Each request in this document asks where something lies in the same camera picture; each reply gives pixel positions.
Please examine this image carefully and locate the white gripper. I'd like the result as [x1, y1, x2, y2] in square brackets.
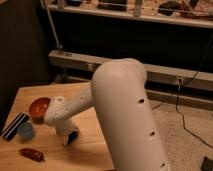
[55, 119, 79, 146]

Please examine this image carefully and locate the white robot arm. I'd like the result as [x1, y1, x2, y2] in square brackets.
[44, 58, 171, 171]

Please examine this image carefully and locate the orange ceramic bowl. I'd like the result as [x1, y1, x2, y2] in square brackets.
[29, 97, 50, 123]

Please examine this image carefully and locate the blue cloth object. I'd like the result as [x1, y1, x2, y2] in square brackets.
[67, 131, 79, 144]

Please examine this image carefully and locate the small blue cup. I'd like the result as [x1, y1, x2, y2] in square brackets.
[17, 122, 35, 140]

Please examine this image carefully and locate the red chili pepper toy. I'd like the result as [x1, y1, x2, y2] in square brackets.
[19, 148, 44, 162]

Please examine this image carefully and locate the black white striped block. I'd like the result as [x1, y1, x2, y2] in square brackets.
[2, 113, 29, 141]

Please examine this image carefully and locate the black object on floor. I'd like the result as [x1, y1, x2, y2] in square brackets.
[201, 157, 213, 171]

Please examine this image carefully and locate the white baseboard rail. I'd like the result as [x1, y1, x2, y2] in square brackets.
[48, 50, 213, 111]

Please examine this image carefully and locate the black cable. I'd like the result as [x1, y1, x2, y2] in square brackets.
[151, 31, 213, 149]

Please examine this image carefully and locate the white wall shelf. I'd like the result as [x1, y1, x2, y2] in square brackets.
[40, 0, 213, 29]

